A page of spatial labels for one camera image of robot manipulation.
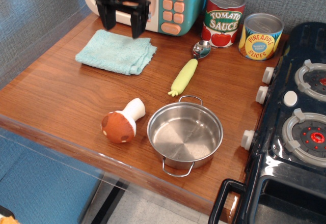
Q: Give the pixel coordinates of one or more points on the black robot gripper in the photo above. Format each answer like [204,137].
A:
[138,10]

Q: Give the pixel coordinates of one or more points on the light blue cloth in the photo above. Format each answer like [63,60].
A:
[117,53]

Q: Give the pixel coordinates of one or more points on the toy microwave teal and cream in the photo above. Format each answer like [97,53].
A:
[171,17]

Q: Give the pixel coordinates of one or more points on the tomato sauce can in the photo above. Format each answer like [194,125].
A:
[221,21]

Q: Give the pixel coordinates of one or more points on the plush brown mushroom toy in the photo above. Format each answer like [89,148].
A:
[119,126]

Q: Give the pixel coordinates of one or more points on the stainless steel pot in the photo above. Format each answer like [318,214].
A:
[185,135]

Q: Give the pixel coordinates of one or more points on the pineapple slices can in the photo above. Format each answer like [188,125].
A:
[260,36]

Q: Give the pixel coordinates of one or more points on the black toy stove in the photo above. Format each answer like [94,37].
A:
[285,171]

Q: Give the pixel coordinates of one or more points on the spoon with green handle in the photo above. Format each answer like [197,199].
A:
[200,50]

